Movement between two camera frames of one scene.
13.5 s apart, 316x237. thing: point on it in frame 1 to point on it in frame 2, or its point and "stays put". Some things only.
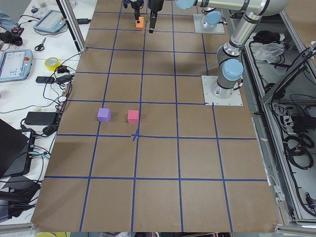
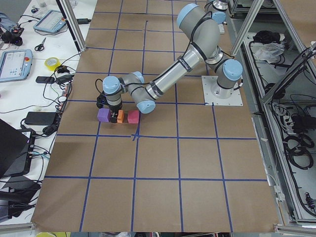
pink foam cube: (133, 116) stays put
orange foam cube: (140, 24) to (120, 116)
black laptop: (15, 149) stays put
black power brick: (40, 118) stays put
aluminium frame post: (73, 23) stays put
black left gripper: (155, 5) to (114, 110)
